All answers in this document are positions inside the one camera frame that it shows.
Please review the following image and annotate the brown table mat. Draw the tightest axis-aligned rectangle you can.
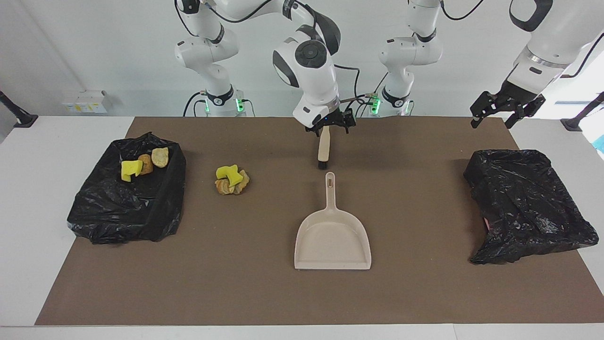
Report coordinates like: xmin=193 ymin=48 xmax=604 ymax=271
xmin=34 ymin=116 xmax=604 ymax=326

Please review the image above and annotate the white wall socket box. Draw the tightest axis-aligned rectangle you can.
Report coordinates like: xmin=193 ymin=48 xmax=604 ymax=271
xmin=62 ymin=91 xmax=113 ymax=114

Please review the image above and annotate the black camera stand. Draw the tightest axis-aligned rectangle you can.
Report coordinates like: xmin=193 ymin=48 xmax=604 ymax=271
xmin=561 ymin=92 xmax=604 ymax=132
xmin=0 ymin=91 xmax=38 ymax=128

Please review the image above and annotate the black bag lined bin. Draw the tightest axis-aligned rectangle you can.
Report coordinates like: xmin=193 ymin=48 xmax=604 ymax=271
xmin=67 ymin=132 xmax=187 ymax=245
xmin=463 ymin=149 xmax=600 ymax=265

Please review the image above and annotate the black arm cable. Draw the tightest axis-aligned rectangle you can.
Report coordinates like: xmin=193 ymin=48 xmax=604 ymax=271
xmin=439 ymin=0 xmax=604 ymax=80
xmin=175 ymin=0 xmax=369 ymax=103

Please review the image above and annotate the yellow sponge piece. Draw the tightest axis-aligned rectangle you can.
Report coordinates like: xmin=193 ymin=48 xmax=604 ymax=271
xmin=121 ymin=160 xmax=143 ymax=182

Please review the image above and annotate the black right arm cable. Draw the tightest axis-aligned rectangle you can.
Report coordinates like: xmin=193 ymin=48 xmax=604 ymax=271
xmin=175 ymin=0 xmax=369 ymax=103

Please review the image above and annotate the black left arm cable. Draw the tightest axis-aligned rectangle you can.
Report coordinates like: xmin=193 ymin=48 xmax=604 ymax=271
xmin=439 ymin=0 xmax=604 ymax=80

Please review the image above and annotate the black base cable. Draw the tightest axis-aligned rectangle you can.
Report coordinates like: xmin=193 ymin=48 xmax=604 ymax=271
xmin=355 ymin=93 xmax=380 ymax=118
xmin=183 ymin=91 xmax=209 ymax=117

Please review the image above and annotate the beige plastic dustpan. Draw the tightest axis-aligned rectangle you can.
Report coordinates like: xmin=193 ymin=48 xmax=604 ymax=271
xmin=294 ymin=172 xmax=372 ymax=271

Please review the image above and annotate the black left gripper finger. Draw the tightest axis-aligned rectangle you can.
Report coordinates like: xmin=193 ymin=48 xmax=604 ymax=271
xmin=504 ymin=95 xmax=546 ymax=129
xmin=470 ymin=92 xmax=499 ymax=129

